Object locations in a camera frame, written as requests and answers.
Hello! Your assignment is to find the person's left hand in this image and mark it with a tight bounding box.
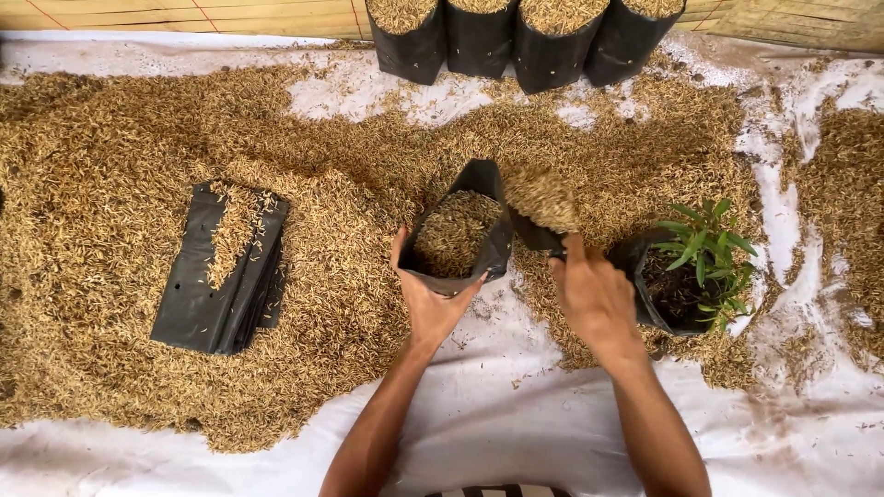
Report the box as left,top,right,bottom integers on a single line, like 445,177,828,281
390,227,489,350

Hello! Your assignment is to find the person's right hand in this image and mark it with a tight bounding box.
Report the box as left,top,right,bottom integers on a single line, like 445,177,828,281
548,232,648,367

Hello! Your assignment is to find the black scoop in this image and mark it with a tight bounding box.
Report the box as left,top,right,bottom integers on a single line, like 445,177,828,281
500,164,582,262

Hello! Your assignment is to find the black grow bag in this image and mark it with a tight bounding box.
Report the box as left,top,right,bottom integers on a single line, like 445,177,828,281
443,0,521,80
583,0,689,88
397,159,516,298
364,0,448,87
512,0,613,96

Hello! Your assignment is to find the black bag with soil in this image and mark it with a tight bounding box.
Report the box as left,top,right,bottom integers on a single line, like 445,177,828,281
606,230,727,338

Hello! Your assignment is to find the rice husk bag filling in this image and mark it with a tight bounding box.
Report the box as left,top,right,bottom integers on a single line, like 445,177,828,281
413,191,503,280

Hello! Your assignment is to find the white ground sheet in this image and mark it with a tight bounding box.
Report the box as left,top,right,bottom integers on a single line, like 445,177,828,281
0,30,884,497

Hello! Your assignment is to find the rice husk scoop load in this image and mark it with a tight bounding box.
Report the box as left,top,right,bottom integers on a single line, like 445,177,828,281
501,166,581,234

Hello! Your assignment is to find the green seedling plant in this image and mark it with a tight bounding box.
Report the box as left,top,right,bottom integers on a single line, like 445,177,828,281
651,198,760,334

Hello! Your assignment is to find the person's striped clothing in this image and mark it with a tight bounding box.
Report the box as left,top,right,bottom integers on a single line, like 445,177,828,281
424,484,574,497

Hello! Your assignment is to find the stack of empty black bags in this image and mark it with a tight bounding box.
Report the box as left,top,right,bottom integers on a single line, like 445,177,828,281
150,181,290,356

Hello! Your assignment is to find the filled black grow bag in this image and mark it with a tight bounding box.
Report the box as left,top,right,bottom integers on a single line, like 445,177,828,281
364,0,448,87
512,0,613,96
583,0,689,88
443,0,521,80

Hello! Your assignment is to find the small rice husk heap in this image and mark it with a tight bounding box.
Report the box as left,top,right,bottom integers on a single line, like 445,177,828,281
779,102,884,375

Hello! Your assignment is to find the large rice husk heap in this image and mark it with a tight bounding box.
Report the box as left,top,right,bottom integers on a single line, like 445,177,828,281
0,61,769,454

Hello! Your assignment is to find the bamboo mat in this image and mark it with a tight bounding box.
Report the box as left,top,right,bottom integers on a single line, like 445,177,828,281
0,0,884,55

